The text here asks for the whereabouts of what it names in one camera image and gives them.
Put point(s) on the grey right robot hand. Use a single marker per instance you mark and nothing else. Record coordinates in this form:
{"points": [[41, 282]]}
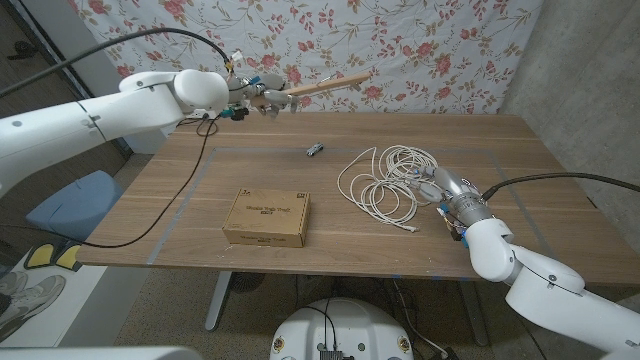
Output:
{"points": [[452, 192]]}

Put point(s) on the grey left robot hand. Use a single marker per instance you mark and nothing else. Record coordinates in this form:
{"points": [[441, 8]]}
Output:
{"points": [[270, 92]]}

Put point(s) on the wooden clip hanger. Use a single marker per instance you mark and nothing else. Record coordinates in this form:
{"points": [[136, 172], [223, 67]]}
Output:
{"points": [[330, 84]]}

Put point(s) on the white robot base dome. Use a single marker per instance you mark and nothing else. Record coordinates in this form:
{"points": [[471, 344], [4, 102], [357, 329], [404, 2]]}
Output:
{"points": [[345, 325]]}

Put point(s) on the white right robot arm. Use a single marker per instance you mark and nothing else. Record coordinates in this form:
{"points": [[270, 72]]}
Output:
{"points": [[550, 295]]}

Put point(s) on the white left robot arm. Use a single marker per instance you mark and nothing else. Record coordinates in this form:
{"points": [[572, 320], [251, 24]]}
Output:
{"points": [[100, 120]]}

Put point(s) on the brown cardboard box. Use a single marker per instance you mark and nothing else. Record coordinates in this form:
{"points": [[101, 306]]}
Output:
{"points": [[265, 215]]}

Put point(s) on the small metal connector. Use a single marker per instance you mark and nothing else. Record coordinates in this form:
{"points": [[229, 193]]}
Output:
{"points": [[315, 149]]}

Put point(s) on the floral backdrop cloth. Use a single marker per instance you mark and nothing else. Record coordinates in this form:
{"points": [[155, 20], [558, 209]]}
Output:
{"points": [[325, 40]]}

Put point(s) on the grey table leg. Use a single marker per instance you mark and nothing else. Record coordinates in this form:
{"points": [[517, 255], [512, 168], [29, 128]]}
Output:
{"points": [[472, 310]]}

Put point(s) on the black round fan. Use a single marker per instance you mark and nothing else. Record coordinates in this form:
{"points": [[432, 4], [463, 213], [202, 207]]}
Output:
{"points": [[247, 281]]}

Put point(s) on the white table leg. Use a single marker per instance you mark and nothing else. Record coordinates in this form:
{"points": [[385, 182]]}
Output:
{"points": [[219, 300]]}

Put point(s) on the blue stool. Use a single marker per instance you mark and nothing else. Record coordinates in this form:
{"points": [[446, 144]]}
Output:
{"points": [[75, 205]]}

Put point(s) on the yellow black slipper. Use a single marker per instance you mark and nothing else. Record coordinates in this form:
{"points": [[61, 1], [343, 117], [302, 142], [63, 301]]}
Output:
{"points": [[40, 256], [69, 257]]}

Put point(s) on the white floor mat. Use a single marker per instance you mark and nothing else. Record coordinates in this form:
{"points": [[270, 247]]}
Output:
{"points": [[75, 300]]}

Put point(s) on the white robot torso edge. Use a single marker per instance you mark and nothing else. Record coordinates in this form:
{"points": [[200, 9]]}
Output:
{"points": [[100, 354]]}

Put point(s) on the grey sneaker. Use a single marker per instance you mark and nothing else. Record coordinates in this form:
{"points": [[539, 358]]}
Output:
{"points": [[35, 300], [12, 281]]}

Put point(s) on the dark door rail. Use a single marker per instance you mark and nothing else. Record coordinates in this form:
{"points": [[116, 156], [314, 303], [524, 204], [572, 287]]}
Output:
{"points": [[50, 47]]}

